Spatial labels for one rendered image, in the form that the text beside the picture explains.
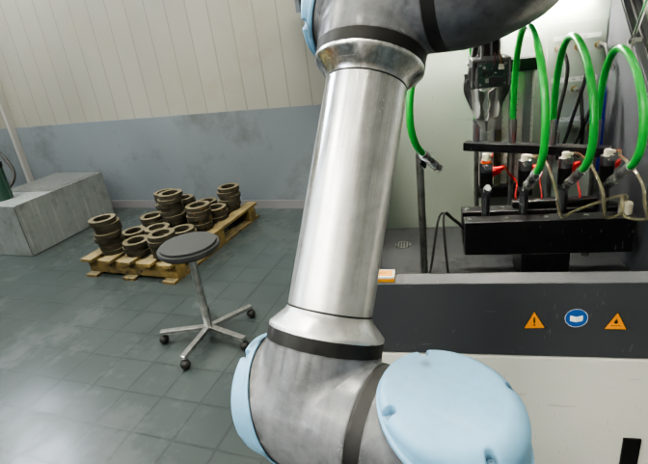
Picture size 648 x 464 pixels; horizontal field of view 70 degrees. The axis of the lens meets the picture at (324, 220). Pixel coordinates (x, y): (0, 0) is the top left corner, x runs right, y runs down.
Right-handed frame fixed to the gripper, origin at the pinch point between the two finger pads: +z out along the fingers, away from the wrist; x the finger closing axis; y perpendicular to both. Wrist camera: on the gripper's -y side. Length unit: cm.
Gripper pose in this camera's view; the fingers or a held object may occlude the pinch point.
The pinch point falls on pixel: (485, 124)
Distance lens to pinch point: 105.3
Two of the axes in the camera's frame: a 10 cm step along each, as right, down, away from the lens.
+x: 9.7, -0.4, -2.2
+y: -1.9, 3.9, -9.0
